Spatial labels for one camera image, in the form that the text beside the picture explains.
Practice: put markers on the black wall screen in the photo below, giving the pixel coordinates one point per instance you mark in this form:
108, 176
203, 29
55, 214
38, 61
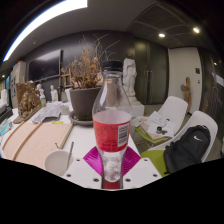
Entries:
45, 65

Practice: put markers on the white chair with green seat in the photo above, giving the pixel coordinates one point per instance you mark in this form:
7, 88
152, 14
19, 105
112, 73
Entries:
173, 110
196, 120

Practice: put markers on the golden brown carved sculpture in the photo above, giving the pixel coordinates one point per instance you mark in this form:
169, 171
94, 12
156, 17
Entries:
29, 103

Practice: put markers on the long ceiling light strip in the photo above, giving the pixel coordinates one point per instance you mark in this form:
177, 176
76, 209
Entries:
43, 16

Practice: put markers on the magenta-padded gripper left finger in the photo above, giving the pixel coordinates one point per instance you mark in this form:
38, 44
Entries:
78, 171

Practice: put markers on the crumpled printed paper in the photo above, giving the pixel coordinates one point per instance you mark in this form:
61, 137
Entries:
48, 111

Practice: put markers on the blue plastic packet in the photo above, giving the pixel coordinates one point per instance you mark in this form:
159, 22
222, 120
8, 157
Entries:
4, 128

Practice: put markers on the white cabinet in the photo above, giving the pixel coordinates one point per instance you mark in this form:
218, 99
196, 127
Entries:
18, 76

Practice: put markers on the small white figurine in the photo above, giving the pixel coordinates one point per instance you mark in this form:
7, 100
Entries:
54, 94

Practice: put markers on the stack of papers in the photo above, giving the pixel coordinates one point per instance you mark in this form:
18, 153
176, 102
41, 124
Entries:
156, 123

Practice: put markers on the light wooden board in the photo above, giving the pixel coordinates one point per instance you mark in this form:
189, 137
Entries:
36, 140

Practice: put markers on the small yellow item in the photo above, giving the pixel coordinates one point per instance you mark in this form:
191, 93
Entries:
56, 122

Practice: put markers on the wooden figure statue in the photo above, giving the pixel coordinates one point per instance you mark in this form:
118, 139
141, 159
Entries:
186, 91

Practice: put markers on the small pale plastic bottle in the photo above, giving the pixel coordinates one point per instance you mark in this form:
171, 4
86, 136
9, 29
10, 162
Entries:
42, 100

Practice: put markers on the white plaster statue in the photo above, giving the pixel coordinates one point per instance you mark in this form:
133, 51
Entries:
129, 76

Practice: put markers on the wooden easel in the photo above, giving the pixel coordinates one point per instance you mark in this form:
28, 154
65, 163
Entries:
60, 86

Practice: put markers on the ceiling spot lights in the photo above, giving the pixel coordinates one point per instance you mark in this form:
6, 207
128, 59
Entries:
161, 35

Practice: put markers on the black backpack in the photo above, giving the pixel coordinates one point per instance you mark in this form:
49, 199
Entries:
186, 150

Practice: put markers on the clear red-labelled drink bottle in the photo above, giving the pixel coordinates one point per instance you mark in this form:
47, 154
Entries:
111, 133

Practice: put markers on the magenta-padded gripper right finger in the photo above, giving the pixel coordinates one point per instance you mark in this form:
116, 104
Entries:
143, 171

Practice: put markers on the metal spoon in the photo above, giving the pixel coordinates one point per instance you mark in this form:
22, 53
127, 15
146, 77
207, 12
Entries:
70, 151

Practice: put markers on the dark plant saucer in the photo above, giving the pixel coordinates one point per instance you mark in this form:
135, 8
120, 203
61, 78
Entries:
78, 122

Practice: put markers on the dry plant in dark pot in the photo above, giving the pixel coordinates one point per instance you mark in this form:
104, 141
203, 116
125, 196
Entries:
83, 103

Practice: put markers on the small white cup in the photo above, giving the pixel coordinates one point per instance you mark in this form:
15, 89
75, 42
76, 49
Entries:
65, 110

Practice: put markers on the white mug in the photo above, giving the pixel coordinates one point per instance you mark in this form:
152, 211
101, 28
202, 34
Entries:
55, 163

